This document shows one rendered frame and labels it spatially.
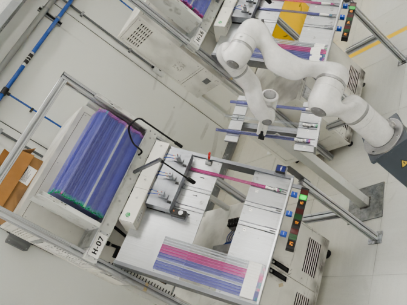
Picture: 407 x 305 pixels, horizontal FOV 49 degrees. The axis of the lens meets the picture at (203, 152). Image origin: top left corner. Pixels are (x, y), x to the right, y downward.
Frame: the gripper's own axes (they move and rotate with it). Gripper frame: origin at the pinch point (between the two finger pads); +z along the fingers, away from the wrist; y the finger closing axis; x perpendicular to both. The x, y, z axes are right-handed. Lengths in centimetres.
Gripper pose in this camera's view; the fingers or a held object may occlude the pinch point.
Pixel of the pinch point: (261, 135)
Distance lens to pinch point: 240.8
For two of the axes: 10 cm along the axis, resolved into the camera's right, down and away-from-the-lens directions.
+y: -2.8, 7.8, -5.6
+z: -0.1, 5.8, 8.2
